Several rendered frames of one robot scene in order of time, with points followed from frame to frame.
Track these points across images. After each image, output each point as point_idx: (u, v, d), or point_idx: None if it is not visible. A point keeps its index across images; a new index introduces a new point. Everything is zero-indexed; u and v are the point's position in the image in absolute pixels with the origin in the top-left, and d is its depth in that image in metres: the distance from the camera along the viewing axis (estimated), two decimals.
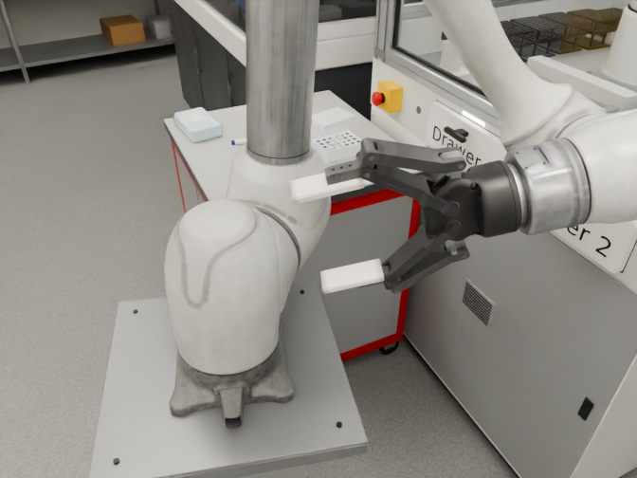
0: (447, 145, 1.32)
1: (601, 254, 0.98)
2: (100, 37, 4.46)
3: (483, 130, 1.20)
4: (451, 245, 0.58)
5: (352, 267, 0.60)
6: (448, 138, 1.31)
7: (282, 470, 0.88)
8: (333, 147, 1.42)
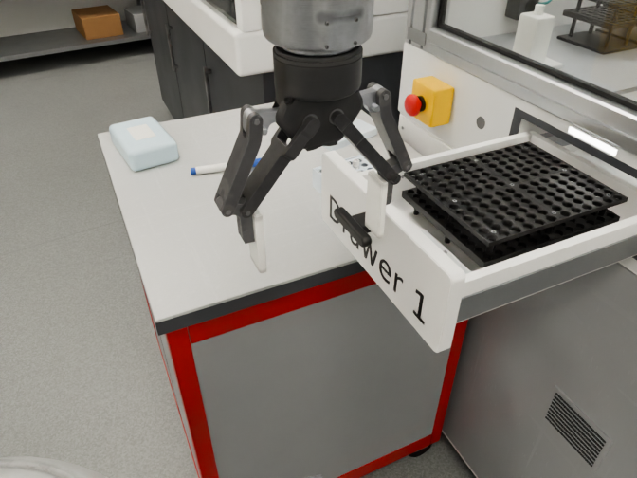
0: (351, 236, 0.69)
1: None
2: (73, 30, 3.95)
3: (407, 223, 0.58)
4: (264, 124, 0.46)
5: (262, 239, 0.51)
6: None
7: None
8: None
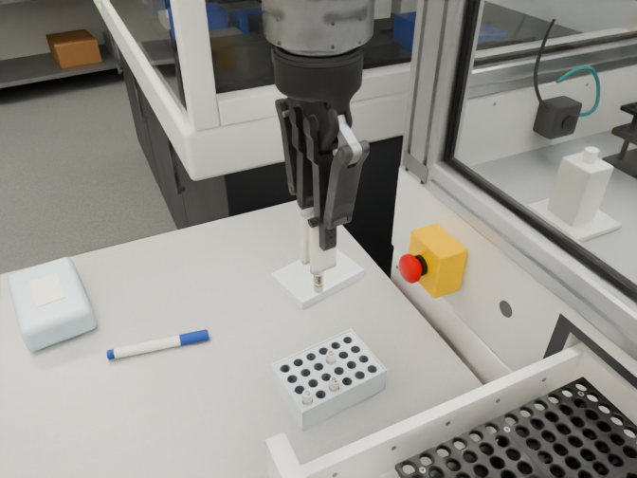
0: None
1: None
2: (48, 56, 3.68)
3: None
4: None
5: (308, 237, 0.56)
6: None
7: None
8: None
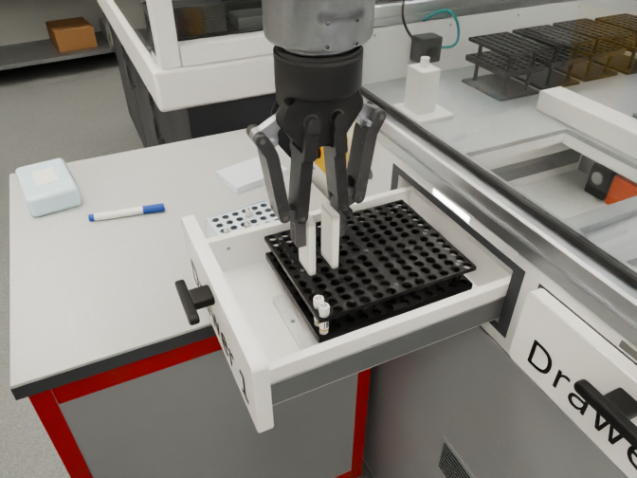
0: None
1: None
2: (47, 42, 3.95)
3: (231, 303, 0.58)
4: (274, 132, 0.47)
5: (313, 244, 0.55)
6: None
7: None
8: (325, 316, 0.60)
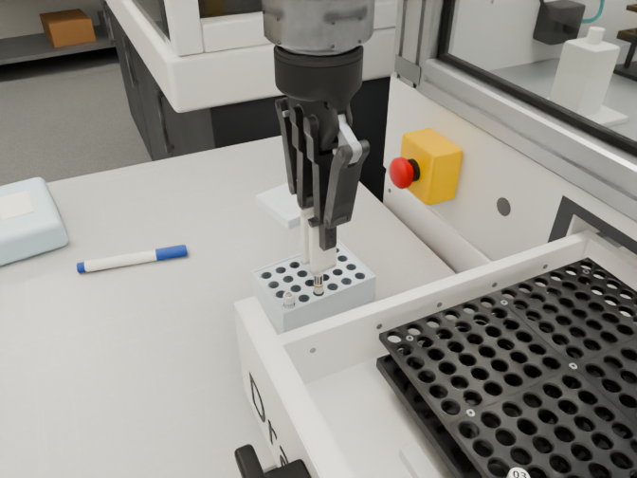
0: (281, 461, 0.38)
1: None
2: (42, 36, 3.64)
3: None
4: None
5: (308, 237, 0.56)
6: (280, 446, 0.37)
7: None
8: None
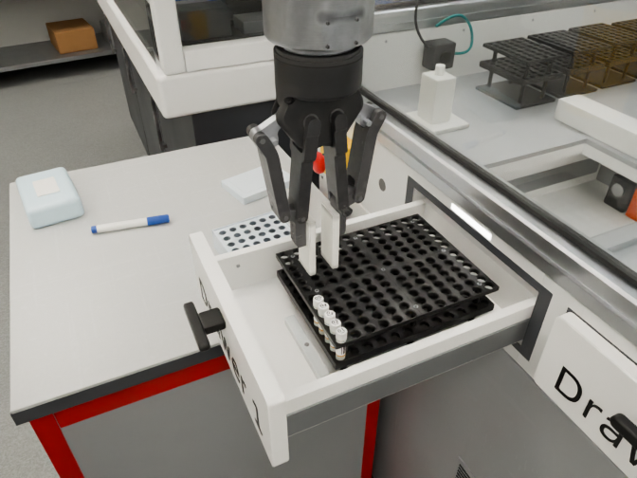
0: None
1: None
2: (47, 44, 3.92)
3: (244, 328, 0.55)
4: (274, 132, 0.47)
5: (313, 244, 0.55)
6: None
7: None
8: (342, 341, 0.57)
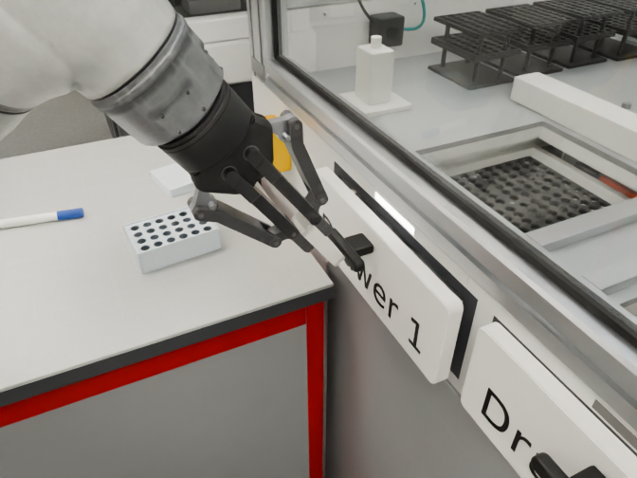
0: None
1: None
2: None
3: (402, 247, 0.55)
4: (209, 193, 0.48)
5: (320, 242, 0.55)
6: None
7: None
8: None
